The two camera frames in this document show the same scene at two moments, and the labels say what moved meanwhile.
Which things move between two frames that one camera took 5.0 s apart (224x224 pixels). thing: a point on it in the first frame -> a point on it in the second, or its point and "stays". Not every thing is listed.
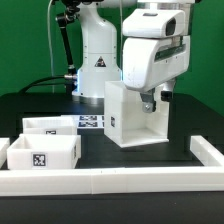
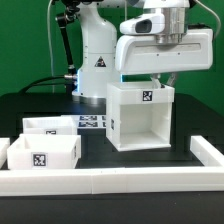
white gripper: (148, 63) -> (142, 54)
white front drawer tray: (44, 151) stays
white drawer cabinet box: (126, 123) stays
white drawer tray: (53, 125) stays
